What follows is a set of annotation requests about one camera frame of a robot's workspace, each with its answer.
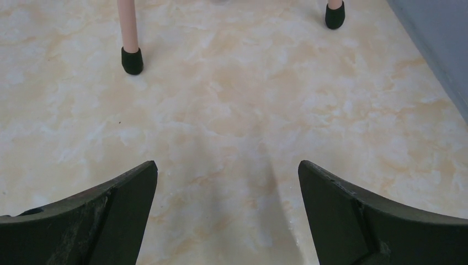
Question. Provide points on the pink tripod stand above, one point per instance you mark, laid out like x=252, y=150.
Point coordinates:
x=131, y=55

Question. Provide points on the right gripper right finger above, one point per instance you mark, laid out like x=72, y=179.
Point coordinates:
x=352, y=225

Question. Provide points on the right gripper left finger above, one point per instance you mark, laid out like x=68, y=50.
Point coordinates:
x=104, y=224

